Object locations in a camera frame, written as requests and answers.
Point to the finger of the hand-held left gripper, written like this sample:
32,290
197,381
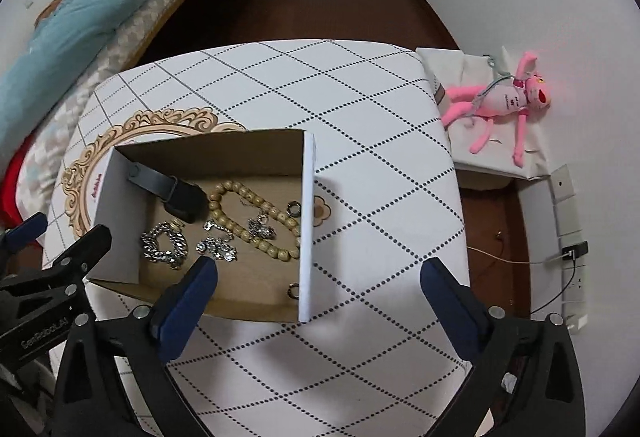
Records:
80,251
25,228

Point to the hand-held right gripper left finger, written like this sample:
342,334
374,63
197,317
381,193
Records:
185,312

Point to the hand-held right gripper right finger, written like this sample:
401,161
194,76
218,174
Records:
452,312

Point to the white cardboard box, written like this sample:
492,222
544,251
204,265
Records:
250,282

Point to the black smart band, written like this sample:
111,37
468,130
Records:
187,204

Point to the red blanket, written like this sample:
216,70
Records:
10,187

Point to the white plug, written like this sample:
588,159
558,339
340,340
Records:
576,323

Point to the black charger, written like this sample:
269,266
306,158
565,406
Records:
575,251

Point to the light blue quilt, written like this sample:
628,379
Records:
75,17

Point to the pink plush toy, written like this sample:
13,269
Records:
505,99

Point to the brown wooden headboard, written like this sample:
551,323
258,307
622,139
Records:
50,9

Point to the diamond patterned tablecloth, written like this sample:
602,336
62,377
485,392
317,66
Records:
360,107

